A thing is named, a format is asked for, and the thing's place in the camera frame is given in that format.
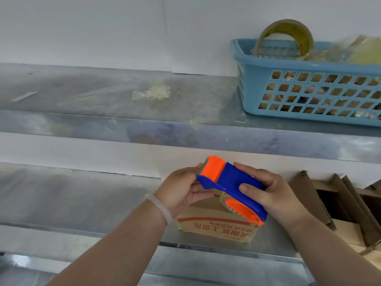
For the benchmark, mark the person's right hand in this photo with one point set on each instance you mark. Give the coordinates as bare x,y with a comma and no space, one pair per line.
281,199

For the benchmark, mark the person's left hand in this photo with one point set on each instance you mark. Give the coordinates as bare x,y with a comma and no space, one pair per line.
174,192

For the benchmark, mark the person's right thumb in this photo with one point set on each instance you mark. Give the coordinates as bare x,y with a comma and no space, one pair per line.
250,189

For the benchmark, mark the person's left thumb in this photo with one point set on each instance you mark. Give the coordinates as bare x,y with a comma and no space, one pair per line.
190,170

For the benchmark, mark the blue orange tape dispenser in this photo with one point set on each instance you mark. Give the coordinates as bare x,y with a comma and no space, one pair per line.
229,178

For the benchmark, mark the person's right forearm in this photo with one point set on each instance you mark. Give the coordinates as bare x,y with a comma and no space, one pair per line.
330,253

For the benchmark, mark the person's left forearm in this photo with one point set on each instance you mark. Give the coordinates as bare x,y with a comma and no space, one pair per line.
119,250

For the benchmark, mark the clear tape roll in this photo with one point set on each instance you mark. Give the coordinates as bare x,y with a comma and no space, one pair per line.
223,202

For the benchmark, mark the small red-printed cardboard box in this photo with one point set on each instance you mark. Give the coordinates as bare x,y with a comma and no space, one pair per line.
208,224

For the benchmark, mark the crumpled clear tape scrap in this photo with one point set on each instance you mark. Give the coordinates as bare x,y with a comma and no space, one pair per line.
154,92

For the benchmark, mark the open brown cardboard box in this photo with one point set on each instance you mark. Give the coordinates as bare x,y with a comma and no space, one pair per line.
351,211

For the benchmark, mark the blue plastic basket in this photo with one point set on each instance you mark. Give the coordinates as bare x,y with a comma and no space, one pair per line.
256,83

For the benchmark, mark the metal shelf board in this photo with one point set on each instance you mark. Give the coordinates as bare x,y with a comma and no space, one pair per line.
89,116
74,202

